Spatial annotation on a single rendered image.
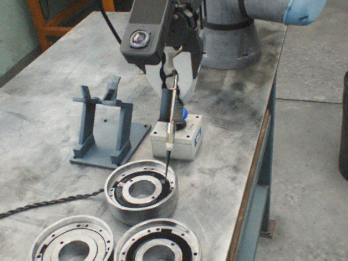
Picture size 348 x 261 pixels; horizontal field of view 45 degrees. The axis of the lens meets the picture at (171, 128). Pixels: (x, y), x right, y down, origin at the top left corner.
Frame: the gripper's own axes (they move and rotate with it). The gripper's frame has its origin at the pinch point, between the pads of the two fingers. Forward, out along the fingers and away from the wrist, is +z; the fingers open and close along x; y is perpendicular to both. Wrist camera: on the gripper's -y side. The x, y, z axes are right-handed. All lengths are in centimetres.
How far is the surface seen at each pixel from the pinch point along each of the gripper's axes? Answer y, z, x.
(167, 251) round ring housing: -17.6, 11.3, -4.5
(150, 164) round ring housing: -4.2, 9.6, 3.2
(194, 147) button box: 3.1, 11.2, -1.4
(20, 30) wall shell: 156, 65, 170
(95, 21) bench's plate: 56, 13, 47
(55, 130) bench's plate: 4.1, 13.0, 27.0
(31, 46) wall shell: 161, 79, 170
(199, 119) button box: 7.3, 8.6, -1.0
